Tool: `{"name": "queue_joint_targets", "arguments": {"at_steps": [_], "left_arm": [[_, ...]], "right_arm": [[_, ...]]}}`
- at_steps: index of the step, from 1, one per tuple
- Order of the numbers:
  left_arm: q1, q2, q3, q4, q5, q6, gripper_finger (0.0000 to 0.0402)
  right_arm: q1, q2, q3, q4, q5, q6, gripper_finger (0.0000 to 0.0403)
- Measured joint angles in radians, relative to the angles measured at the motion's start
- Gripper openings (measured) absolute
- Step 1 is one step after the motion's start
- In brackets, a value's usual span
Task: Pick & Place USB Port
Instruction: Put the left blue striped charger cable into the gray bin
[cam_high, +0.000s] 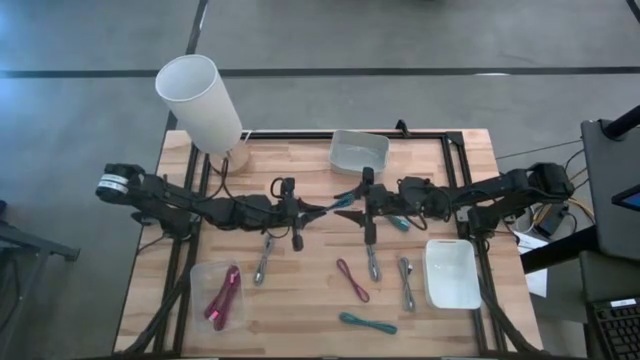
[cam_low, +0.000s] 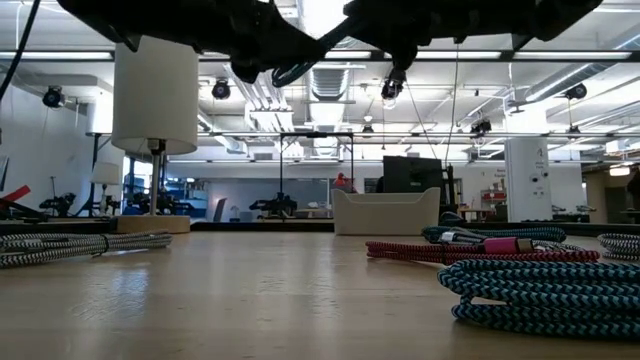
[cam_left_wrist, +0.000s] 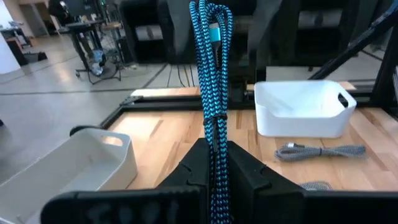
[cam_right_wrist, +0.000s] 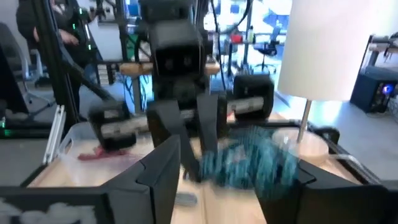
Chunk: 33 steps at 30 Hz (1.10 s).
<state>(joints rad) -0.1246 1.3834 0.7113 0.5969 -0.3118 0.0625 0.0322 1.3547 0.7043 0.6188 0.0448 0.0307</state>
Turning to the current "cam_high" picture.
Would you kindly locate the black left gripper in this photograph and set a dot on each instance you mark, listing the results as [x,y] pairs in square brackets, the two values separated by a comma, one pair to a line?
[275,212]

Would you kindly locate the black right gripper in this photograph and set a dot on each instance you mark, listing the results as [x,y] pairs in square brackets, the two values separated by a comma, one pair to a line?
[382,200]

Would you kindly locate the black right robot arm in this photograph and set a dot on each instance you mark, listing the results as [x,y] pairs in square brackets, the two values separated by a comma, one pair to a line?
[510,185]

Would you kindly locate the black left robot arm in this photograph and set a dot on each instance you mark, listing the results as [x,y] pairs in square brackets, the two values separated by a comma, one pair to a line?
[165,197]

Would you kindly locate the light grey rectangular bin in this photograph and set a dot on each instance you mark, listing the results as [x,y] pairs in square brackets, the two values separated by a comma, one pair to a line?
[350,150]

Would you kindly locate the black clamp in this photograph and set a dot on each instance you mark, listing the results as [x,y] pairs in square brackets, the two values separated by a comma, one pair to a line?
[401,128]

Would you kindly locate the white rectangular bin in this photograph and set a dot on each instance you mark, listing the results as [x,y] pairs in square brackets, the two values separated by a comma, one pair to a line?
[450,275]

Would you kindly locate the clear plastic bin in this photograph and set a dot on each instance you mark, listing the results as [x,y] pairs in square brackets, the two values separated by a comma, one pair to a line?
[200,280]

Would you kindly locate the white shade wooden base lamp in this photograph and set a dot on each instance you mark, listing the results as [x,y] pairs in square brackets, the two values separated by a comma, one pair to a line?
[200,105]

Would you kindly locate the white paper sheet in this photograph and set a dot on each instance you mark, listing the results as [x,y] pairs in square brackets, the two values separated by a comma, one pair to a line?
[537,285]

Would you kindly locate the dark grey cart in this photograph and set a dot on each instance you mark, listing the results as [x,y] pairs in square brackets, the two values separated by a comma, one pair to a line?
[610,165]

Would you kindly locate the tablet with blue screen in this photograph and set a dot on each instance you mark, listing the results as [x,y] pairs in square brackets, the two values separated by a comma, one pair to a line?
[631,199]

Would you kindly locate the black metal stand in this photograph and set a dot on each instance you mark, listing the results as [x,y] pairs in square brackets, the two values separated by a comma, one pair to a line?
[35,243]

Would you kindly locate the black pole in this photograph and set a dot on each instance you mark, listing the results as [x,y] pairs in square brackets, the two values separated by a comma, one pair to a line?
[622,124]

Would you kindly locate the black laptop keyboard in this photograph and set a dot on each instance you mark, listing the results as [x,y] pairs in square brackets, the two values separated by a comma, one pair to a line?
[617,332]

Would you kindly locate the black aluminium table frame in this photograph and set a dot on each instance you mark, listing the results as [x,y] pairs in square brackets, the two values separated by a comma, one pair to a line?
[450,150]

